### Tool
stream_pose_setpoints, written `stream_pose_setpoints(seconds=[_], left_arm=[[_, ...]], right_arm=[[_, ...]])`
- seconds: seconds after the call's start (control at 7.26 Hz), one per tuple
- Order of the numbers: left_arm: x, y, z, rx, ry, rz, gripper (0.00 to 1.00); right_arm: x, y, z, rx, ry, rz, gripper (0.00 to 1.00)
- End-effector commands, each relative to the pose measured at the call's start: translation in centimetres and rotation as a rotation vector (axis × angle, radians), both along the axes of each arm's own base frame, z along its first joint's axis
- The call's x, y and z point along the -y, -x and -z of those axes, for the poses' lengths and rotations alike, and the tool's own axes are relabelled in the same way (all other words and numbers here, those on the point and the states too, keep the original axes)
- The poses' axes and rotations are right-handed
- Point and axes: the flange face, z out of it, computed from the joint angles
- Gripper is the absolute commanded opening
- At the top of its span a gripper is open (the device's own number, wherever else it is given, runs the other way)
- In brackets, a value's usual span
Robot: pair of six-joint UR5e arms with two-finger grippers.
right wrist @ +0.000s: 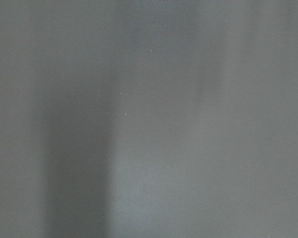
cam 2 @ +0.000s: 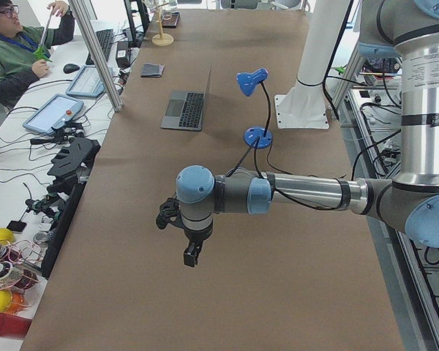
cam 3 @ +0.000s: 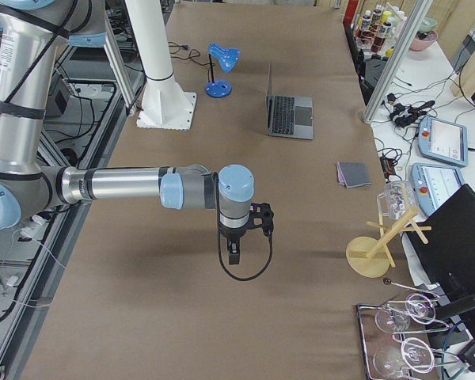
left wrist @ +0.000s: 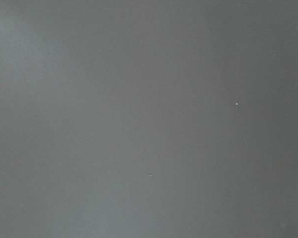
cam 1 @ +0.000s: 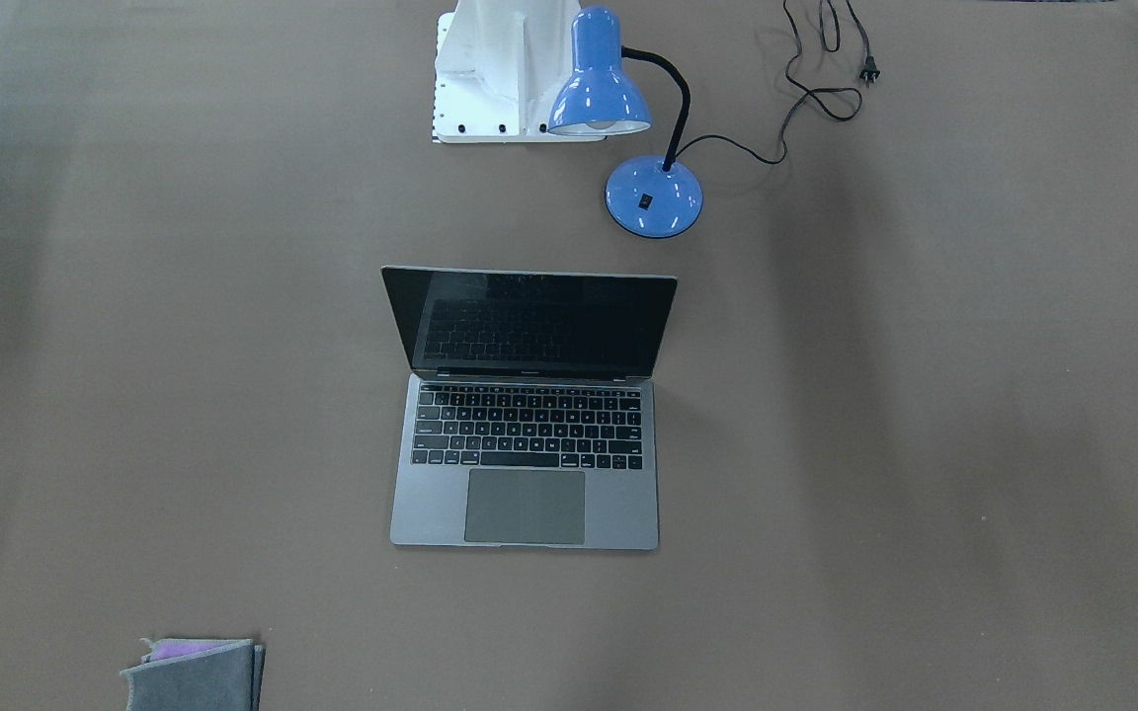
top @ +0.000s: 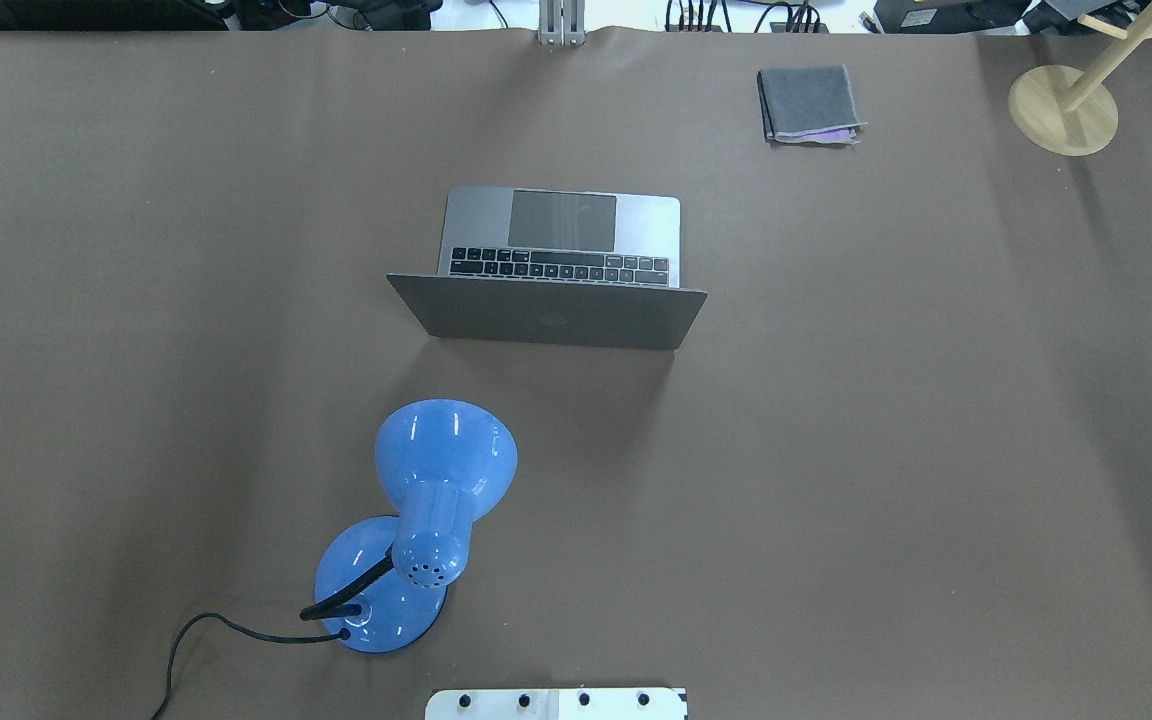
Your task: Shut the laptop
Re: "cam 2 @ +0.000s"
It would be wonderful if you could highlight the grey folded cloth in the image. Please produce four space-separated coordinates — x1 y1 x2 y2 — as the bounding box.
140 63 165 78

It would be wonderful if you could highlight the aluminium frame post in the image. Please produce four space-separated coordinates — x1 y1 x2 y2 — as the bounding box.
69 0 122 113

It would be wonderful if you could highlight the wooden mug tree stand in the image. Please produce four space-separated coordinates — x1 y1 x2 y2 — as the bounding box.
151 1 174 47

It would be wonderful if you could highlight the far teach pendant tablet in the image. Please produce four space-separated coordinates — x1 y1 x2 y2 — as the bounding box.
66 65 105 99

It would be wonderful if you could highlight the red cylinder can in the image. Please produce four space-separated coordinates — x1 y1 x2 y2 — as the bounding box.
0 312 32 340

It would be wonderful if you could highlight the black power adapter box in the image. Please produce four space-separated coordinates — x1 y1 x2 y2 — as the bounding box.
116 40 131 68

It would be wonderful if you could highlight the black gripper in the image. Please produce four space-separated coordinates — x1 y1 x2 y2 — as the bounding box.
183 227 209 267

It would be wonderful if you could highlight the person in green shirt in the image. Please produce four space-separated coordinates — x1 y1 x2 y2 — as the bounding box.
0 1 75 108

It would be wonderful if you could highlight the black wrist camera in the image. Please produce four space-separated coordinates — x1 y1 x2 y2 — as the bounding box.
156 197 182 230

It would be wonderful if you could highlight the grey laptop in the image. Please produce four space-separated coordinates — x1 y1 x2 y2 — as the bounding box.
160 67 211 132

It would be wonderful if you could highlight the black computer mouse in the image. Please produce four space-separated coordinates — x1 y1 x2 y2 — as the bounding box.
63 64 80 74

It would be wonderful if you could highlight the black keyboard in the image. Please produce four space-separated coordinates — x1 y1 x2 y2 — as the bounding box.
95 29 113 61

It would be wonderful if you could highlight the blue desk lamp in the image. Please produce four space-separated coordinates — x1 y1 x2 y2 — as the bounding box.
236 68 273 149

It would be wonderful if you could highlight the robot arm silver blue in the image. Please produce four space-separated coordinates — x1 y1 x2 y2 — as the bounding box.
173 1 439 267

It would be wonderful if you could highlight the teach pendant tablet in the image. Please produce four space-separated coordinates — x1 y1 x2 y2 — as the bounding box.
22 94 84 135
66 65 105 99

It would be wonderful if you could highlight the black plastic rack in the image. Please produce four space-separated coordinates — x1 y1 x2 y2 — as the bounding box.
41 137 100 279

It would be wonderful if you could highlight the near teach pendant tablet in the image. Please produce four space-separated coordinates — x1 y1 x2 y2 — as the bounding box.
22 94 84 135

